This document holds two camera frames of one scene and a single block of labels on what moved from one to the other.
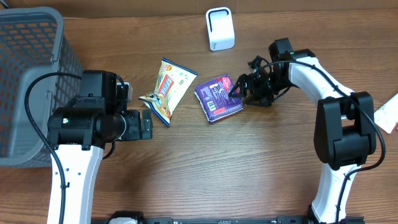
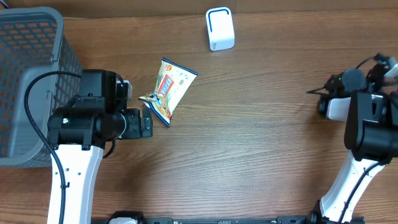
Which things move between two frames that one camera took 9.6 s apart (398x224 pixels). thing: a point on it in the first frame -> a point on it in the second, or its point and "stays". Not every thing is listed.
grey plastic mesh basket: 32,42 stays
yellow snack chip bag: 173,81 stays
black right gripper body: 263,84 -> 375,83
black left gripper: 135,132 stays
